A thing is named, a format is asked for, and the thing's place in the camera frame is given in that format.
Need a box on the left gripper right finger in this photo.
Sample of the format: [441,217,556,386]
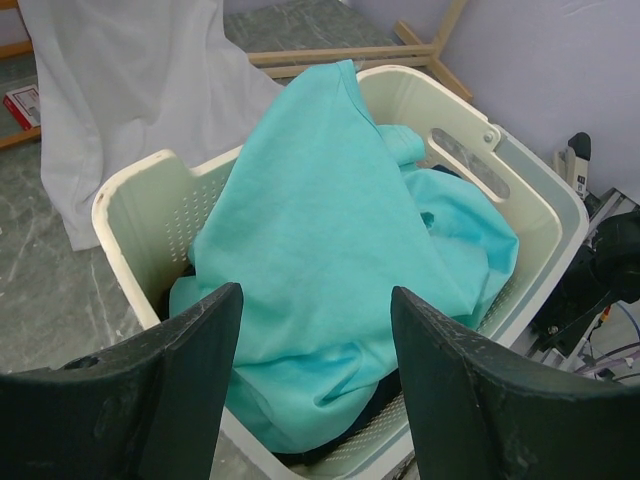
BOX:
[391,287,639,479]

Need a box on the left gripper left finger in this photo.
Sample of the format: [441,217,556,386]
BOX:
[1,283,243,479]

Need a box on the navy blue t shirt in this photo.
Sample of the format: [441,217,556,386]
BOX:
[156,164,460,467]

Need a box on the teal t shirt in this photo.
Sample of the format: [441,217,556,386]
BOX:
[169,61,519,454]

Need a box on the white t shirt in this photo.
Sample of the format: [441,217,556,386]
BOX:
[19,0,280,250]

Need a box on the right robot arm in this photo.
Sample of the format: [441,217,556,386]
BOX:
[532,211,639,355]

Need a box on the cream plastic laundry basket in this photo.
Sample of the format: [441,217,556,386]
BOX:
[92,61,588,479]

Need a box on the grey stapler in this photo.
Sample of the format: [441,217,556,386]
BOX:
[552,132,592,200]

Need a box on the red white small box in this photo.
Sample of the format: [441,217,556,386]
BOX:
[3,84,41,131]

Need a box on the wooden shoe rack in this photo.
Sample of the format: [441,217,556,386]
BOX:
[0,0,41,150]

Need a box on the wooden clothes rack frame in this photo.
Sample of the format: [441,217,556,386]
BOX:
[248,0,473,102]

